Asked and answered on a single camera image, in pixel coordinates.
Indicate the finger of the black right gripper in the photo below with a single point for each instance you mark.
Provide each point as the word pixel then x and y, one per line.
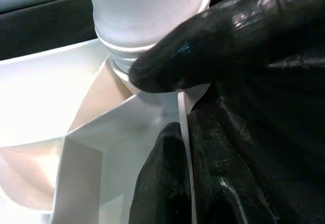
pixel 203 46

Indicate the white plastic table leg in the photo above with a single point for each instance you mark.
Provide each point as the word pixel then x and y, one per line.
pixel 142 10

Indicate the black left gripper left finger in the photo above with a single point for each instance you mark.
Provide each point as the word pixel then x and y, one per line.
pixel 162 178

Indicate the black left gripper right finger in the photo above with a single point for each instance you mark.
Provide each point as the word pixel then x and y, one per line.
pixel 218 173

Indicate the black plastic sheet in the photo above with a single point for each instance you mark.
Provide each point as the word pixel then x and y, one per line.
pixel 279 132

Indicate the white plastic table top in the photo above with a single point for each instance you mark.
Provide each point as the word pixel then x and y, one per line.
pixel 38 87

